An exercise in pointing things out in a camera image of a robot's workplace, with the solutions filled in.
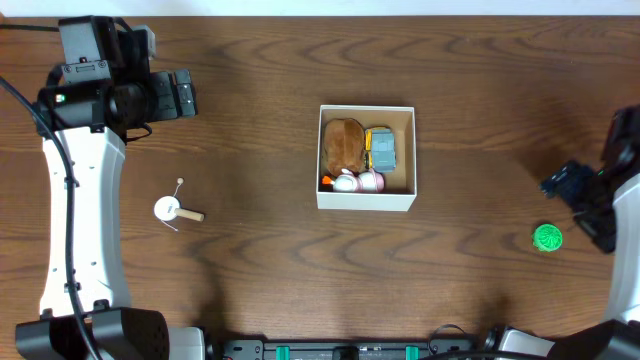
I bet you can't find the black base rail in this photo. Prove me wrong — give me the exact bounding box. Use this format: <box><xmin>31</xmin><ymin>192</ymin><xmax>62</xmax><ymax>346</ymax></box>
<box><xmin>204</xmin><ymin>335</ymin><xmax>478</xmax><ymax>360</ymax></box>

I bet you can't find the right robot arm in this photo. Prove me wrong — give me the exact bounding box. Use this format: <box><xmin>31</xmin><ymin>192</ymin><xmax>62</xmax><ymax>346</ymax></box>
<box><xmin>482</xmin><ymin>105</ymin><xmax>639</xmax><ymax>360</ymax></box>

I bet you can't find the white cardboard box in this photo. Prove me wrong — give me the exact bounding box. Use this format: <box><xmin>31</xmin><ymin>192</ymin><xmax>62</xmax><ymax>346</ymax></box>
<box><xmin>315</xmin><ymin>105</ymin><xmax>418</xmax><ymax>212</ymax></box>

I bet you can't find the yellow grey toy truck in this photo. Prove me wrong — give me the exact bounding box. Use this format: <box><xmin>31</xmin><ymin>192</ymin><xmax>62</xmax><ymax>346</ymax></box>
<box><xmin>365</xmin><ymin>127</ymin><xmax>397</xmax><ymax>173</ymax></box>

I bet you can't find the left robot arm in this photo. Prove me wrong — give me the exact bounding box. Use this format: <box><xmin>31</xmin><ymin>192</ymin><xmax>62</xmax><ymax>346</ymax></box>
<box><xmin>15</xmin><ymin>16</ymin><xmax>207</xmax><ymax>359</ymax></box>

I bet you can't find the white wooden paddle ball toy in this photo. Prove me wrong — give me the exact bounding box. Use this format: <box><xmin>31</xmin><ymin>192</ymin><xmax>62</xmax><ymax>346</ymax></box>
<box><xmin>153</xmin><ymin>177</ymin><xmax>205</xmax><ymax>232</ymax></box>

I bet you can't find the brown plush toy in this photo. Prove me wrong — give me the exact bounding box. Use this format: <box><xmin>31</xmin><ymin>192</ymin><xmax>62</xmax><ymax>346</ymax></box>
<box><xmin>323</xmin><ymin>118</ymin><xmax>366</xmax><ymax>176</ymax></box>

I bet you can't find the white duck toy pink hat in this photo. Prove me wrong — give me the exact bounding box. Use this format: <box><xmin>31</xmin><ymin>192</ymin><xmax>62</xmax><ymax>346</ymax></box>
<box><xmin>321</xmin><ymin>169</ymin><xmax>385</xmax><ymax>193</ymax></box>

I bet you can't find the left black cable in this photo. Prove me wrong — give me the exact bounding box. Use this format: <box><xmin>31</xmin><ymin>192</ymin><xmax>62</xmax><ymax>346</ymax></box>
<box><xmin>0</xmin><ymin>22</ymin><xmax>101</xmax><ymax>360</ymax></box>

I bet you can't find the green ridged plastic disc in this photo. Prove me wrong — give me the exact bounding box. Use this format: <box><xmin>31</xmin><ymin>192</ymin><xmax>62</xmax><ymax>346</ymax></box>
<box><xmin>532</xmin><ymin>224</ymin><xmax>563</xmax><ymax>252</ymax></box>

